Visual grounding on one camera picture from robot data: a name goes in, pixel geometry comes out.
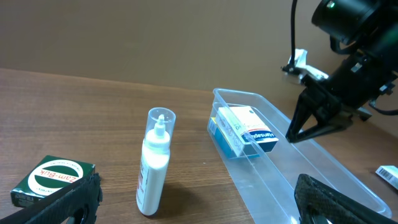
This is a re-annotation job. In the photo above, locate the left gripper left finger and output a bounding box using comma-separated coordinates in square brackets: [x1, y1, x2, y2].
[1, 173, 103, 224]

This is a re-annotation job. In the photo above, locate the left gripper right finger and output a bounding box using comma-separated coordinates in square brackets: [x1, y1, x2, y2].
[294, 174, 397, 224]

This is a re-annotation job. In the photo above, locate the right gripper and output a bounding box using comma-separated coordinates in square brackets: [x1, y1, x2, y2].
[285, 52, 397, 143]

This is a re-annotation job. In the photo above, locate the green Zam-Buk tin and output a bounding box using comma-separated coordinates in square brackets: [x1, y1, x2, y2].
[10, 155, 95, 208]

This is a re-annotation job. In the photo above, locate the white blue Hansaplast box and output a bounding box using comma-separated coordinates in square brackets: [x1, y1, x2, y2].
[215, 106, 279, 156]

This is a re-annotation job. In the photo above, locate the white green medicine box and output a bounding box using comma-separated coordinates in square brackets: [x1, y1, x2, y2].
[376, 166, 398, 190]

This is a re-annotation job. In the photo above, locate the blue yellow VapoDrops box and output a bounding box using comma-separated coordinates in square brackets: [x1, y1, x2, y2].
[208, 117, 259, 159]

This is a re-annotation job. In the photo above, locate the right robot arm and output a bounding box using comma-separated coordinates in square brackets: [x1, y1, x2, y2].
[282, 0, 397, 143]

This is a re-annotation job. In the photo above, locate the clear plastic container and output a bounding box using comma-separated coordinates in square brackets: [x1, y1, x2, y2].
[208, 88, 392, 223]

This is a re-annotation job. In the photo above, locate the white spray bottle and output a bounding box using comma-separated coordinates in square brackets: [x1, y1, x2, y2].
[136, 107, 176, 216]

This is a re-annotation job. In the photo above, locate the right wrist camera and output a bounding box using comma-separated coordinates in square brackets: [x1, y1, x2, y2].
[282, 49, 329, 85]

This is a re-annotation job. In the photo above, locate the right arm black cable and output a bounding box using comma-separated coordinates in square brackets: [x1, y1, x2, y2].
[290, 0, 299, 68]

